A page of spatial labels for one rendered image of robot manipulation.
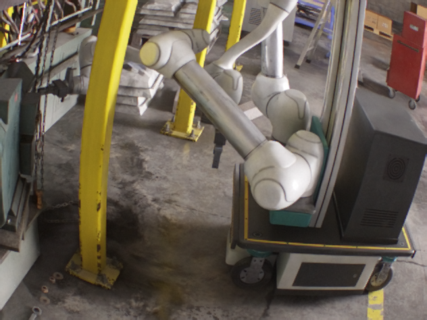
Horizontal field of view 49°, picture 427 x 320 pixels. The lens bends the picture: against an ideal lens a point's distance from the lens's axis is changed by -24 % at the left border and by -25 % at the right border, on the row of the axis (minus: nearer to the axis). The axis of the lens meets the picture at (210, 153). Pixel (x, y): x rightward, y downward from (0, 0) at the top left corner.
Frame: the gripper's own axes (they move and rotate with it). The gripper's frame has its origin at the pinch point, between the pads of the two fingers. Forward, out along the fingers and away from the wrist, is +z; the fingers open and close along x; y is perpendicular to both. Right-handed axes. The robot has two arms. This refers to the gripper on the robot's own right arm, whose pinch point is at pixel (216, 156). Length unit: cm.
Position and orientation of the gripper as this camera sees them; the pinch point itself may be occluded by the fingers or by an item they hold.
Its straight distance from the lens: 254.3
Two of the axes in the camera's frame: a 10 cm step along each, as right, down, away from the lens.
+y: 9.8, 1.7, 0.3
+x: 0.4, -4.1, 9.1
